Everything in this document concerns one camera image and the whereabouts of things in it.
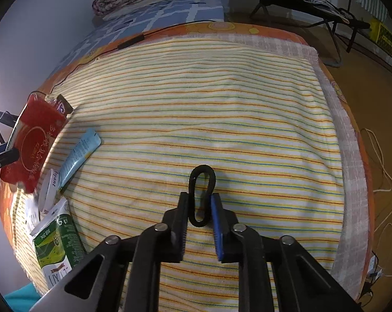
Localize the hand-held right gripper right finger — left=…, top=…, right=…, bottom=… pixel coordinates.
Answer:
left=210, top=192, right=365, bottom=312

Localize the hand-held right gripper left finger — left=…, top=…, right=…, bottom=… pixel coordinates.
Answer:
left=29, top=192, right=192, bottom=312

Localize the red packet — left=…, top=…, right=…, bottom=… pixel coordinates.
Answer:
left=0, top=93, right=68, bottom=194

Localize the black hair tie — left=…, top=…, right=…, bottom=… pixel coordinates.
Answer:
left=188, top=165, right=216, bottom=228

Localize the purple brown candy wrapper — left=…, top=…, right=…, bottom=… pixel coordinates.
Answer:
left=48, top=95, right=75, bottom=118

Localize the teal bag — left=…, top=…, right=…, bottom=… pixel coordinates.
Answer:
left=3, top=283, right=44, bottom=312

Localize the white box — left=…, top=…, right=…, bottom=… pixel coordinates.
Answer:
left=38, top=168, right=61, bottom=210

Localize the light blue tube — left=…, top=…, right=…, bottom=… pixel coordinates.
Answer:
left=56, top=128, right=102, bottom=193

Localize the green white drink carton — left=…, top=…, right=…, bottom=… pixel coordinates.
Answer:
left=30, top=198, right=88, bottom=290

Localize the white power strip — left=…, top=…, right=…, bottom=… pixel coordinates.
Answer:
left=365, top=253, right=387, bottom=280

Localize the blue checked bedsheet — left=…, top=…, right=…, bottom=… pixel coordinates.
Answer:
left=53, top=0, right=224, bottom=75

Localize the orange flowered sheet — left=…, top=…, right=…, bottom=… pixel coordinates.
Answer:
left=0, top=21, right=378, bottom=300

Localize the black folding chair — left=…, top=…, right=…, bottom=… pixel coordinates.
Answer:
left=250, top=0, right=372, bottom=64

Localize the yellow crate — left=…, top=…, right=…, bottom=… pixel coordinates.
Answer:
left=368, top=18, right=392, bottom=54

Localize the green white striped hanging cloth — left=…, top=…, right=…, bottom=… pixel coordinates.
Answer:
left=357, top=0, right=390, bottom=22

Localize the black cable with switch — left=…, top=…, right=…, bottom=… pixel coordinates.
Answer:
left=30, top=20, right=216, bottom=101

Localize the white cable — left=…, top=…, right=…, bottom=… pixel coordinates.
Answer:
left=358, top=127, right=392, bottom=267

